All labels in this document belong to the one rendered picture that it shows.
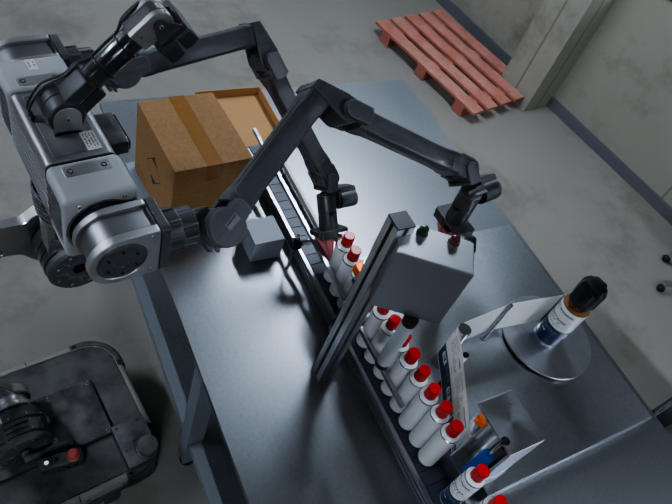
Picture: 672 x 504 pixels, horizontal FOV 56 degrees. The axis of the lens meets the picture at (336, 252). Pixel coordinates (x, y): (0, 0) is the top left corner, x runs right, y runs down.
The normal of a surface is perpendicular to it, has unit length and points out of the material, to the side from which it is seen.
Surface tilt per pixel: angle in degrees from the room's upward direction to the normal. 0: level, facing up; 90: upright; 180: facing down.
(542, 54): 90
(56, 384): 0
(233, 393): 0
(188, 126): 0
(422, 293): 90
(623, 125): 90
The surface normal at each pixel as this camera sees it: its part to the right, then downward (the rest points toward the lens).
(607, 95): -0.80, 0.29
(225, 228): 0.55, 0.03
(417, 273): -0.15, 0.73
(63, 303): 0.26, -0.62
